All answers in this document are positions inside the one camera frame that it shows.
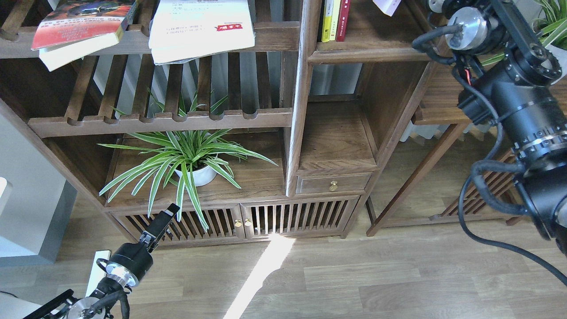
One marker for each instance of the red cover thick book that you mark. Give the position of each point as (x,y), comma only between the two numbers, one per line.
(78,28)

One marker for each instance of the pale pink thin book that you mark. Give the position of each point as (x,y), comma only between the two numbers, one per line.
(388,7)

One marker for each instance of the dark wooden bookshelf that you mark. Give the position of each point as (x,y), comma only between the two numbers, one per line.
(314,108)

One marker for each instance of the yellow upright book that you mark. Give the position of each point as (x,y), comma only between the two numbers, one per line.
(331,11)

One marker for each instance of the right slatted cabinet door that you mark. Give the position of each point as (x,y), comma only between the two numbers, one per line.
(306,217)

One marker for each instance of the large white plant pot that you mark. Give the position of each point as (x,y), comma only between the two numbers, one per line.
(561,55)

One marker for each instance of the left slatted cabinet door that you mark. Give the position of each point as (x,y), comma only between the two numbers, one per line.
(224,227)

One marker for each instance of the green plant top right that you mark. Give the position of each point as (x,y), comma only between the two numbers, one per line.
(548,20)

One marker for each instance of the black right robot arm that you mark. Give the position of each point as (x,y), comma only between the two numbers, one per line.
(506,72)

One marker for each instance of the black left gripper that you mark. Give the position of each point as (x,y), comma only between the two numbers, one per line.
(131,262)

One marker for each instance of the white book red logo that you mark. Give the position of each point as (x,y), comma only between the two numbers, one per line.
(183,30)

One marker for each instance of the grey cabinet at left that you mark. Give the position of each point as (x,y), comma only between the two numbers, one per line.
(36,206)

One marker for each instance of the slatted cabinet door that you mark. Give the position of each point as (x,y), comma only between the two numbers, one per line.
(224,227)
(306,217)

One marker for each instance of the small wooden drawer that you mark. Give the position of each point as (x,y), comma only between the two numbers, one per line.
(331,183)

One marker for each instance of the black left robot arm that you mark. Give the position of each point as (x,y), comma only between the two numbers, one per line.
(97,305)

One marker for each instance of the dark red upright book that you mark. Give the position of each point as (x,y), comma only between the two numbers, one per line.
(343,20)

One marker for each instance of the small white plant pot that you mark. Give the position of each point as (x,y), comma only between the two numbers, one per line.
(201,176)

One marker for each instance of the green spider plant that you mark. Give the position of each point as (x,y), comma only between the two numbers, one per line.
(175,158)

